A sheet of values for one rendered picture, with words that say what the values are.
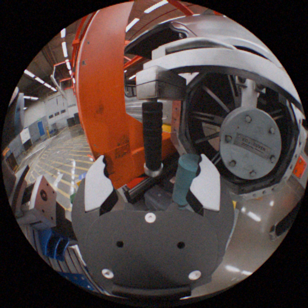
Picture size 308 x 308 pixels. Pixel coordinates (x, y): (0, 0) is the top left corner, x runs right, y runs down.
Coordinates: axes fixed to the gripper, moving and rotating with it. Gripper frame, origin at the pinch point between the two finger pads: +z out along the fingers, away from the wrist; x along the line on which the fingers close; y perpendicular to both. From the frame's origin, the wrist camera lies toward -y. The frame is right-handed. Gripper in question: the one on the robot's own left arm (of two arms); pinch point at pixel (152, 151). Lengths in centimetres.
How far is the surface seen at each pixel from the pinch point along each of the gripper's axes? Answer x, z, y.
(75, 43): -210, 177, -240
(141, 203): -12, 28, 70
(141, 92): -1.7, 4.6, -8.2
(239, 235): 83, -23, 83
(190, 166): 10.0, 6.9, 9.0
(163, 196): 5.4, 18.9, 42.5
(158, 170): 1.1, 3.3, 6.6
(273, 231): 22.1, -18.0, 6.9
